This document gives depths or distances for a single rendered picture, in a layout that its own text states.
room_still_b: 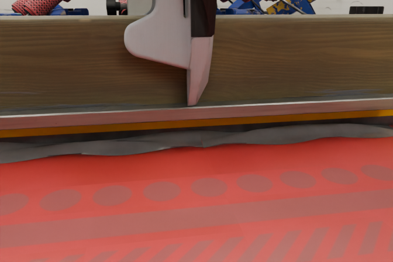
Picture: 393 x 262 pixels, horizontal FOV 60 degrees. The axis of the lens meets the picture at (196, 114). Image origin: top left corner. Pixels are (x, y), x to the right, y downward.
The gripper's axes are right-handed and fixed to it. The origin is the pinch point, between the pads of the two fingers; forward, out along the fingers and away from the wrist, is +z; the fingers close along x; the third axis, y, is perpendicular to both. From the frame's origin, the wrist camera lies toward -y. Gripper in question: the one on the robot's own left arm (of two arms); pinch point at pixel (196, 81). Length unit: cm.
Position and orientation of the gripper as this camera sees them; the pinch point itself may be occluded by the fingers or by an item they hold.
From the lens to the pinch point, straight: 27.8
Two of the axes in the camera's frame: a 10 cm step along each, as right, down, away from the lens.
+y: -9.9, 0.5, -1.6
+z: 0.0, 9.5, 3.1
